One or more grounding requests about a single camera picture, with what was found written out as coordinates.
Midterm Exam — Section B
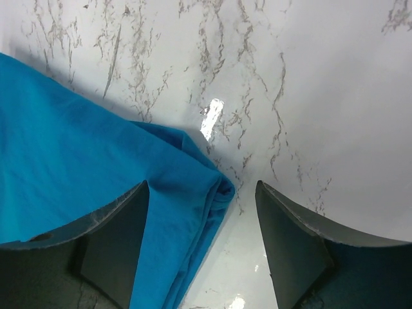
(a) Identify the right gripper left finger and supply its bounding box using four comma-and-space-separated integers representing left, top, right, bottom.
1, 182, 149, 308

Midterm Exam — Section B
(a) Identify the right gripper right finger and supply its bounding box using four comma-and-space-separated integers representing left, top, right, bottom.
255, 181, 411, 308

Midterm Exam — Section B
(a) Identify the blue t shirt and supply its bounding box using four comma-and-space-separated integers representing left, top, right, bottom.
1, 55, 235, 308

